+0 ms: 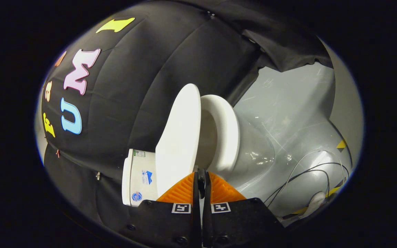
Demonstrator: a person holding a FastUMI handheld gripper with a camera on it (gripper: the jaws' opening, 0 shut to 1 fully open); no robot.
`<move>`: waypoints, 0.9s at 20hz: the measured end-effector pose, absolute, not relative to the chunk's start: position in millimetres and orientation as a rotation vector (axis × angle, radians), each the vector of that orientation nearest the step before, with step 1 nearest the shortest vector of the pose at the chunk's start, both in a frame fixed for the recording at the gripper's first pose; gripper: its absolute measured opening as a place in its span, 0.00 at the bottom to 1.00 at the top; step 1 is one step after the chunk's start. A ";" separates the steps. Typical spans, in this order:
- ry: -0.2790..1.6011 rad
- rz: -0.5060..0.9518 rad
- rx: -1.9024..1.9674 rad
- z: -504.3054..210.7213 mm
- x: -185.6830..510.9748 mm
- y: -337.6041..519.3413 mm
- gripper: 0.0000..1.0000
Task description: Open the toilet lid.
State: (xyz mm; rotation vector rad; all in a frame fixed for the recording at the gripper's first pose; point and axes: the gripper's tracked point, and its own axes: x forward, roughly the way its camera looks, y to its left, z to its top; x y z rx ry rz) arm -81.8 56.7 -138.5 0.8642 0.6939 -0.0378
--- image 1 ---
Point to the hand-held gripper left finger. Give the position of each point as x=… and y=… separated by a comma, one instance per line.
x=171, y=224

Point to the small silver clip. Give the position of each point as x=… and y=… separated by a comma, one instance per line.
x=98, y=176

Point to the white ceramic toilet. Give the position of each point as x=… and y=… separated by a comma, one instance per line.
x=253, y=155

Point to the yellow black floor tape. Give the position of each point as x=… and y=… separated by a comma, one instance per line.
x=341, y=144

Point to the white toilet lid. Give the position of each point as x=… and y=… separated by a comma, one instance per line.
x=179, y=137

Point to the small orange clip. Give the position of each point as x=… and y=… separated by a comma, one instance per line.
x=58, y=153

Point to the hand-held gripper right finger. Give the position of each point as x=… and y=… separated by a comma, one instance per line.
x=233, y=220

